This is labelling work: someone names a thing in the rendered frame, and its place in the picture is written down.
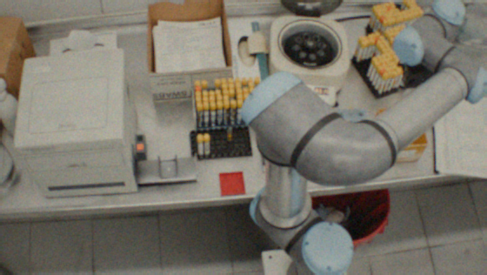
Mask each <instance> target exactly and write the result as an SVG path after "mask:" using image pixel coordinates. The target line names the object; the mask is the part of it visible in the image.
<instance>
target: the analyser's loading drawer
mask: <svg viewBox="0 0 487 275"><path fill-rule="evenodd" d="M169 168H170V170H169V171H168V169H169ZM134 175H135V178H136V181H137V184H146V183H155V182H164V181H175V180H181V181H184V180H194V179H196V180H197V182H199V176H198V166H197V154H196V153H195V157H191V158H177V154H176V158H165V159H160V157H159V156H158V160H151V161H141V162H135V173H134Z"/></svg>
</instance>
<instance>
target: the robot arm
mask: <svg viewBox="0 0 487 275"><path fill-rule="evenodd" d="M464 14H465V8H464V4H463V3H462V2H461V1H460V0H435V1H434V2H433V4H432V5H431V9H430V10H428V12H427V13H425V14H423V15H422V17H420V18H418V20H417V21H414V23H412V24H411V25H408V26H406V27H405V28H404V29H403V30H402V31H401V32H399V33H398V35H396V36H395V38H394V39H393V49H394V51H395V53H396V55H397V57H398V58H399V62H398V64H397V67H398V66H401V68H402V71H403V76H404V77H403V78H402V80H400V81H399V85H401V86H404V89H408V88H411V91H408V92H405V93H404V94H403V97H402V99H400V100H399V101H397V102H396V103H394V104H393V105H392V106H390V108H388V109H387V110H385V111H383V113H381V114H380V115H377V116H375V117H374V118H373V119H369V118H365V119H362V120H360V121H358V122H357V123H356V124H352V123H350V122H348V121H346V120H345V119H344V118H343V116H341V115H340V114H339V113H338V112H337V111H335V110H334V109H333V108H332V107H331V106H330V105H328V104H327V103H326V102H325V101H324V100H323V99H322V98H321V97H320V96H319V95H318V94H316V92H314V91H312V90H311V89H310V88H309V87H308V86H307V85H305V84H304V83H303V80H301V79H298V78H297V77H295V76H294V75H292V74H291V73H289V72H288V71H280V72H278V73H275V74H273V75H271V76H270V77H267V78H265V79H264V80H263V81H262V82H261V83H260V84H258V85H257V86H256V87H255V88H254V89H253V91H252V92H251V93H250V94H249V96H248V97H247V98H246V99H245V100H244V104H243V108H242V110H241V117H242V119H243V120H244V122H245V125H246V126H249V127H250V128H252V130H253V131H254V132H255V138H256V146H257V150H258V152H259V153H260V155H261V156H262V157H263V158H264V162H265V186H264V187H263V188H262V189H261V190H260V191H259V192H258V193H257V194H256V195H255V197H254V198H253V199H254V200H253V201H251V203H250V216H251V217H252V219H254V221H255V223H256V224H257V225H258V226H259V227H260V228H262V229H263V230H264V231H265V232H266V233H267V234H269V235H270V237H271V238H272V239H273V240H274V242H275V243H276V244H277V245H279V246H280V247H281V248H282V249H283V250H284V252H285V253H286V254H287V255H289V256H290V258H291V259H292V260H293V261H292V262H291V264H290V265H289V267H288V269H287V272H286V274H285V275H344V273H345V271H346V270H348V268H349V267H350V263H351V260H352V255H353V244H352V239H351V237H350V235H349V233H347V231H346V230H345V229H344V228H343V227H342V226H341V225H337V224H334V223H328V222H325V220H324V219H323V218H321V217H320V216H319V215H318V214H317V213H316V212H315V211H314V210H313V209H312V207H311V198H310V194H309V193H308V191H307V190H306V189H307V181H308V180H309V181H311V182H312V183H315V184H319V185H322V186H327V187H337V188H343V187H351V186H353V185H356V184H363V183H366V182H368V181H371V180H372V179H374V178H378V177H380V176H381V175H382V174H384V173H385V172H387V171H388V170H389V169H390V168H391V167H392V166H393V165H394V164H395V163H396V161H397V154H398V153H399V152H402V151H404V149H405V148H407V147H408V146H409V145H410V144H411V143H413V142H414V141H415V140H416V139H417V138H419V137H420V136H422V135H423V134H424V133H425V132H426V131H427V130H428V129H429V128H430V127H431V126H432V125H433V124H435V123H437V122H438V121H439V120H440V119H441V118H442V117H444V115H447V113H449V112H450V110H452V109H453V108H454V107H456V106H457V105H458V104H459V103H461V101H462V100H465V101H468V102H469V103H471V104H476V103H478V102H479V101H480V100H481V98H482V97H483V96H484V95H485V94H486V92H487V71H486V70H485V69H483V67H482V66H481V65H478V64H476V62H474V61H473V60H472V59H471V58H469V57H468V56H467V55H465V54H464V53H463V52H462V51H460V50H459V49H458V48H456V47H455V46H454V45H453V44H451V42H452V40H453V38H454V36H455V35H456V33H457V30H458V28H459V26H460V25H461V24H462V20H463V18H464ZM400 61H401V62H402V64H400Z"/></svg>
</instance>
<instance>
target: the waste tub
mask: <svg viewBox="0 0 487 275"><path fill-rule="evenodd" d="M387 109H388V108H383V109H377V114H376V115H375V116H377V115H380V114H381V113H383V111H385V110H387ZM428 146H430V144H429V141H428V138H427V136H426V132H425V133H424V134H423V135H422V136H420V137H418V138H417V139H416V140H415V141H414V142H413V143H411V144H410V145H409V146H408V147H407V148H405V149H404V151H402V152H399V153H398V154H397V161H396V163H405V162H416V161H419V159H420V157H421V156H422V155H423V153H424V151H425V150H426V148H427V147H428Z"/></svg>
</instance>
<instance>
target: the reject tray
mask: <svg viewBox="0 0 487 275"><path fill-rule="evenodd" d="M219 182H220V190H221V196H227V195H237V194H240V195H245V188H244V172H243V171H233V172H223V173H219Z"/></svg>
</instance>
